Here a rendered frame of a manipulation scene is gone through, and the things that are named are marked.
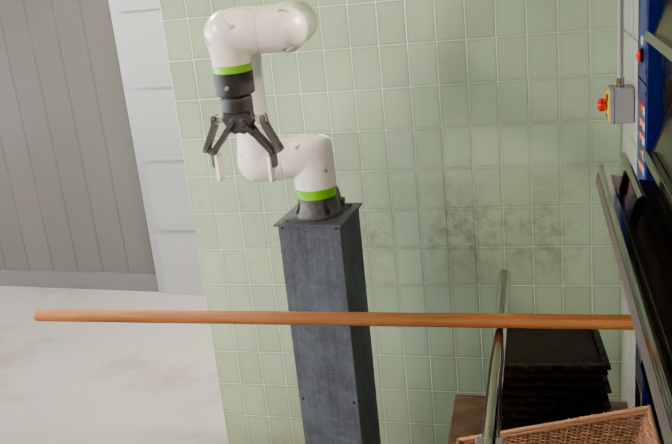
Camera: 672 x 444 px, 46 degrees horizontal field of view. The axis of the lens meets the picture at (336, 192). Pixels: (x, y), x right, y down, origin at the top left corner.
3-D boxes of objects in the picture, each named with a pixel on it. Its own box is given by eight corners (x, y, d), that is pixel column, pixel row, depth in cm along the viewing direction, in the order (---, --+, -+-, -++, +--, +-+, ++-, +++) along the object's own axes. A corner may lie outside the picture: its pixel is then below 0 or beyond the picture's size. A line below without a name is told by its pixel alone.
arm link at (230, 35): (205, 8, 184) (196, 14, 173) (258, 4, 183) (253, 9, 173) (213, 68, 188) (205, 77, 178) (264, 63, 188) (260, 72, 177)
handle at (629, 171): (614, 176, 176) (622, 177, 176) (631, 224, 145) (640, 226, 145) (620, 151, 174) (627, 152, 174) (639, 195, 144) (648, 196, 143)
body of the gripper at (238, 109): (258, 90, 187) (262, 128, 190) (225, 91, 189) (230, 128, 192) (246, 98, 180) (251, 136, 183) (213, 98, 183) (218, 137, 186)
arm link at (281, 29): (273, 46, 211) (269, 4, 208) (316, 42, 211) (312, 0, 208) (258, 58, 176) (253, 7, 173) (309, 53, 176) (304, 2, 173)
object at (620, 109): (630, 116, 236) (631, 83, 233) (634, 123, 226) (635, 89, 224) (604, 117, 238) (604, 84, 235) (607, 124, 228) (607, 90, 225)
